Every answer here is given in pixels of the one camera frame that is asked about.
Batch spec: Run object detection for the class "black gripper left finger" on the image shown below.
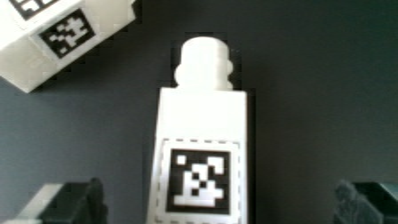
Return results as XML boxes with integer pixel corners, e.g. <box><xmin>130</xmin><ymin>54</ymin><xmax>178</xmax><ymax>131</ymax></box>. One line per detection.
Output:
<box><xmin>0</xmin><ymin>178</ymin><xmax>109</xmax><ymax>224</ymax></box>

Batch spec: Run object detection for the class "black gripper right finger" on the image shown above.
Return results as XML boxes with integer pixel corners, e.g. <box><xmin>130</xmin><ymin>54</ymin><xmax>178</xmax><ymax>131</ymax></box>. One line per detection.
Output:
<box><xmin>333</xmin><ymin>180</ymin><xmax>398</xmax><ymax>224</ymax></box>

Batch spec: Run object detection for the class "white table leg with tag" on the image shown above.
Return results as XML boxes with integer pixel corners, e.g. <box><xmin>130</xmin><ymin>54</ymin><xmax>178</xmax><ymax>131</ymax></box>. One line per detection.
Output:
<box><xmin>146</xmin><ymin>37</ymin><xmax>249</xmax><ymax>224</ymax></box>

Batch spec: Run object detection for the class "white table leg centre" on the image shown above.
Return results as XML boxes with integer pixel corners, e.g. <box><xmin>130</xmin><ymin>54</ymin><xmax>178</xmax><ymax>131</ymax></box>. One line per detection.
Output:
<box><xmin>0</xmin><ymin>0</ymin><xmax>137</xmax><ymax>93</ymax></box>

